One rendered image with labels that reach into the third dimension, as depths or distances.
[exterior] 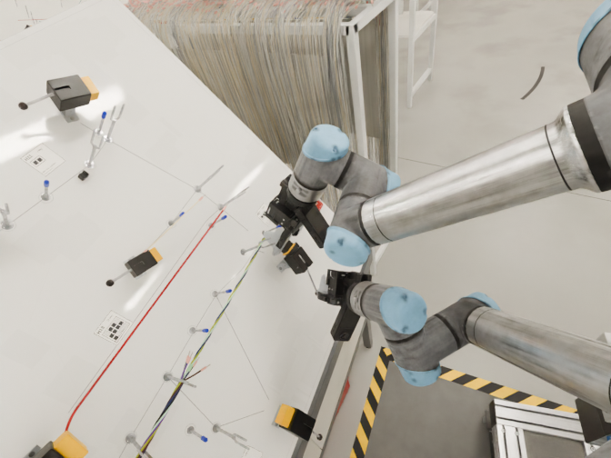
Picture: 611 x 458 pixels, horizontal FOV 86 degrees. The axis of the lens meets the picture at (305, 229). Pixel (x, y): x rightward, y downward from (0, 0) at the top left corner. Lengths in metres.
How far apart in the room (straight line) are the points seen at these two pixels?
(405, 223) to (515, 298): 1.75
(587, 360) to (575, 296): 1.78
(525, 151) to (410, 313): 0.32
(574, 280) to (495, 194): 1.95
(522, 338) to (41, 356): 0.77
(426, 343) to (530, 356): 0.17
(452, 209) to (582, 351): 0.23
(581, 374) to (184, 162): 0.82
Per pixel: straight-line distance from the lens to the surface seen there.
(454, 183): 0.44
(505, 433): 1.66
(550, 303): 2.23
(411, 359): 0.67
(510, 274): 2.26
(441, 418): 1.86
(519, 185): 0.42
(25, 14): 3.84
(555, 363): 0.55
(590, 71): 0.51
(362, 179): 0.60
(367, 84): 1.70
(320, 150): 0.59
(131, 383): 0.78
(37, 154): 0.82
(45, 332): 0.75
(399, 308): 0.59
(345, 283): 0.76
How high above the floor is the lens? 1.81
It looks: 47 degrees down
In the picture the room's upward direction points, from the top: 17 degrees counter-clockwise
